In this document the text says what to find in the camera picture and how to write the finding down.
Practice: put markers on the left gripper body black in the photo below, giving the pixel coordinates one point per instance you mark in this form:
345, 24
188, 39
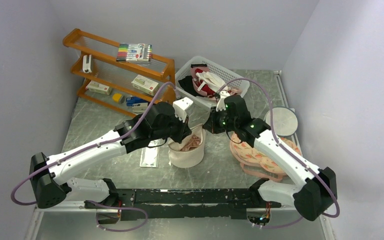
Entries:
176, 129

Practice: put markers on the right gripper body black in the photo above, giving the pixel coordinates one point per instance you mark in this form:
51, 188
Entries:
220, 121

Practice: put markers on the pink satin bra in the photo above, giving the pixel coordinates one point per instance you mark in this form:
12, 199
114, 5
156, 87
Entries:
194, 142

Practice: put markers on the beige mesh laundry bag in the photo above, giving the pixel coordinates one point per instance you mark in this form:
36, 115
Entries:
187, 159

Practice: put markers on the clear packaged tool sleeve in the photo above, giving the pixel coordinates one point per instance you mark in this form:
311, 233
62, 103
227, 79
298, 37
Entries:
149, 157

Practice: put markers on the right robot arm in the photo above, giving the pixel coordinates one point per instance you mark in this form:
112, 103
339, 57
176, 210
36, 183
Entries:
313, 191

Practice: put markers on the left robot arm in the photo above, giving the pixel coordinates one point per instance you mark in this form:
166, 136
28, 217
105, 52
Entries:
55, 180

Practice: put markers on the white plastic laundry basket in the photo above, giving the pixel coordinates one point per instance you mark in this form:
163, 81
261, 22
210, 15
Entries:
226, 74

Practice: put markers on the floral heart-shaped laundry bag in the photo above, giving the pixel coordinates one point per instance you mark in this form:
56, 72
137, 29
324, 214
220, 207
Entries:
254, 162

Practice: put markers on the grey round laundry bags stack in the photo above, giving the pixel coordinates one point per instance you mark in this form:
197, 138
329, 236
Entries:
285, 121

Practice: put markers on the pile of bras in basket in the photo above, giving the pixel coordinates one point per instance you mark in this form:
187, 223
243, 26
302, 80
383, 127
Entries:
201, 82

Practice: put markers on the blue stapler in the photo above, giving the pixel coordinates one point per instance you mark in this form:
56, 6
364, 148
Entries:
137, 104

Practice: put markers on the white staples box right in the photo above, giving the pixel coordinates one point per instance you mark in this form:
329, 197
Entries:
145, 85

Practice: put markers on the orange three-tier shelf rack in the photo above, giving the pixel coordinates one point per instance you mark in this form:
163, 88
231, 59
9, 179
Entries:
117, 75

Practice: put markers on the yellow eraser block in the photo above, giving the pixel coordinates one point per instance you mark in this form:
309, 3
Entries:
118, 98

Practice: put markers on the coloured marker pen set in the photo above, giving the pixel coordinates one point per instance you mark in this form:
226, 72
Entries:
128, 52

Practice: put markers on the small white box on shelf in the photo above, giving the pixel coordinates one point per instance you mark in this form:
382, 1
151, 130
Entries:
87, 63

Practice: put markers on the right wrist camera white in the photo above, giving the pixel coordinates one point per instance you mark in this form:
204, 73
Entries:
220, 100

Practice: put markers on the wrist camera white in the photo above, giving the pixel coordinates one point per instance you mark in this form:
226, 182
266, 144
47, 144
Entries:
220, 100
180, 108

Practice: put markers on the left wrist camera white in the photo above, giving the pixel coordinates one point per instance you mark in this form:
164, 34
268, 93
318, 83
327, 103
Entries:
180, 108

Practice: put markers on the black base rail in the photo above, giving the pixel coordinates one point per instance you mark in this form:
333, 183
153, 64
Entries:
182, 203

